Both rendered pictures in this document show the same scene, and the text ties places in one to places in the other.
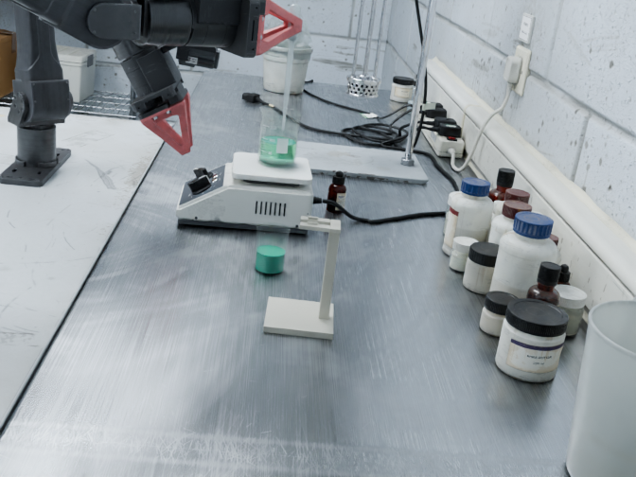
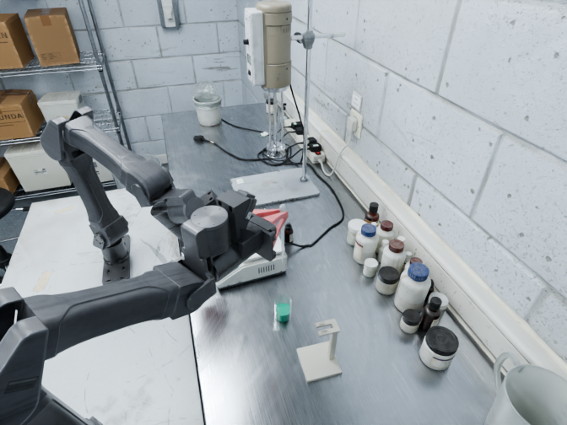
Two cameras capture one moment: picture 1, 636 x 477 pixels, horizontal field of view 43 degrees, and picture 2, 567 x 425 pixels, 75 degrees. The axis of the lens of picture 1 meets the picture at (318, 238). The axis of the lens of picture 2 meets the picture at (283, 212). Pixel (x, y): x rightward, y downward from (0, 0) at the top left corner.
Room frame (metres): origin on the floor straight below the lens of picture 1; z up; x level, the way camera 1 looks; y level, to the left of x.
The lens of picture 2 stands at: (0.43, 0.19, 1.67)
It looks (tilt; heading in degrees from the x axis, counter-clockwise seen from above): 37 degrees down; 347
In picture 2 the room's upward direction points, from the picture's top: straight up
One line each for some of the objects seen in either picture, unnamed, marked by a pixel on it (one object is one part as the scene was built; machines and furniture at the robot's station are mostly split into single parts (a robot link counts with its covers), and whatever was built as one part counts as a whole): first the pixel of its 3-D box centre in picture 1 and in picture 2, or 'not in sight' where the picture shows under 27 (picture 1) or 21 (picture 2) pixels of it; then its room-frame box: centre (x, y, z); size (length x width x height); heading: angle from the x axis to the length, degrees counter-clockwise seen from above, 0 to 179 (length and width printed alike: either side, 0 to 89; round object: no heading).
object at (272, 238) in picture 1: (271, 248); (283, 308); (1.00, 0.06, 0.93); 0.04 x 0.04 x 0.06
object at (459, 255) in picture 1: (464, 255); (369, 267); (1.09, -0.21, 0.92); 0.04 x 0.04 x 0.04
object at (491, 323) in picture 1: (500, 313); (410, 320); (0.90, -0.23, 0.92); 0.04 x 0.04 x 0.04
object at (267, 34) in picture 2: not in sight; (267, 48); (1.59, -0.03, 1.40); 0.15 x 0.11 x 0.24; 94
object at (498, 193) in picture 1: (501, 202); (371, 218); (1.26, -0.29, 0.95); 0.04 x 0.04 x 0.11
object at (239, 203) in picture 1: (252, 193); (250, 255); (1.20, 0.11, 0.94); 0.22 x 0.13 x 0.08; 97
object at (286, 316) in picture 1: (305, 271); (320, 345); (0.86, 0.01, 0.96); 0.08 x 0.08 x 0.13; 1
